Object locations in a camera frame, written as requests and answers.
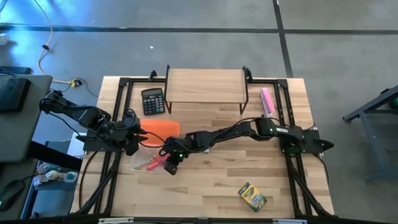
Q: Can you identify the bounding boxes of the orange pencil pink eraser cap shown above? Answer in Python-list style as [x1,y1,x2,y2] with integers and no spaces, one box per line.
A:
[134,157,156,170]

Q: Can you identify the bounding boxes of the crayon box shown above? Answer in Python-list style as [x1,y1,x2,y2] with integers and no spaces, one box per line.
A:
[238,182,268,213]

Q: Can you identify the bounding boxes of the black calculator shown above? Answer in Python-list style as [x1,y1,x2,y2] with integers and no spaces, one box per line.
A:
[141,87,165,116]

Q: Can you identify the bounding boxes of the wooden riser shelf black legs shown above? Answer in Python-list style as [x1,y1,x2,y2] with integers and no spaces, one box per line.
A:
[164,64,253,115]

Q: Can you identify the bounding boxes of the grey side desk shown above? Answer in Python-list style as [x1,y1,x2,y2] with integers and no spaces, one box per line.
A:
[0,74,53,163]

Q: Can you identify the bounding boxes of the pink eraser block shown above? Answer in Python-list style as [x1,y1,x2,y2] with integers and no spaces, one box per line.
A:
[259,87,276,118]

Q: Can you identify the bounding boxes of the black computer mouse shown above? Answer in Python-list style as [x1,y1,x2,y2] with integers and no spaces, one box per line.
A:
[0,179,25,212]

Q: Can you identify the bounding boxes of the black box device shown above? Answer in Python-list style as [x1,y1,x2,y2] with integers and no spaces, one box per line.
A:
[0,77,32,113]

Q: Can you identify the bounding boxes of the grey metal cart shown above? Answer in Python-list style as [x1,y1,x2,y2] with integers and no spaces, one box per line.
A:
[342,85,398,182]

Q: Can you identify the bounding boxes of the silver metal bracket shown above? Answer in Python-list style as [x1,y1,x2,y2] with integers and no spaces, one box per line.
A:
[98,217,134,224]
[272,218,308,224]

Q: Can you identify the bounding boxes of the black metal table frame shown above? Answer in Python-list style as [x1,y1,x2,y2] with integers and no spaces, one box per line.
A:
[70,76,335,218]

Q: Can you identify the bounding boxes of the yellow floor cable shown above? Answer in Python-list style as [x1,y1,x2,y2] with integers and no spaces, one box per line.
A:
[32,0,77,85]

